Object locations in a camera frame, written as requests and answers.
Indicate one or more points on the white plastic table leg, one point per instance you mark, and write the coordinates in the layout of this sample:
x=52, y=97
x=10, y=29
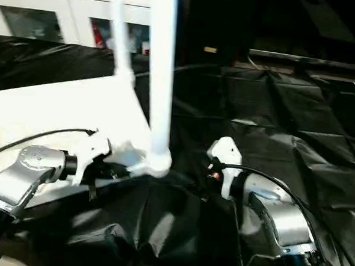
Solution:
x=122, y=30
x=162, y=62

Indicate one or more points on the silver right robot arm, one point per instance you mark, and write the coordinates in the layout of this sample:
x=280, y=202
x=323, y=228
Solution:
x=280, y=217

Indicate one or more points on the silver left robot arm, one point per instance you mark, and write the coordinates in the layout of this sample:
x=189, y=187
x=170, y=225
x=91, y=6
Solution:
x=30, y=166

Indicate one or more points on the black shiny mat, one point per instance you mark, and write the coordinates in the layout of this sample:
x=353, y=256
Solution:
x=286, y=130

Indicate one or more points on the red white box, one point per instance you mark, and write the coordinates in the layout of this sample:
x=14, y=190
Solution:
x=98, y=36

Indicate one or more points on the small yellow label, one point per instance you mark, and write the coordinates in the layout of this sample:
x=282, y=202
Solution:
x=209, y=49

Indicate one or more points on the long black bar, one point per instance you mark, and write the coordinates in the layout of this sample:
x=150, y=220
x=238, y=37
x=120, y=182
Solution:
x=305, y=60

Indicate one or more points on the white display cabinet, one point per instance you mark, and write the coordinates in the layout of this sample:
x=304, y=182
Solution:
x=53, y=1

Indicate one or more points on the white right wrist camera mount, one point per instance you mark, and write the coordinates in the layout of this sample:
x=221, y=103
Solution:
x=227, y=154

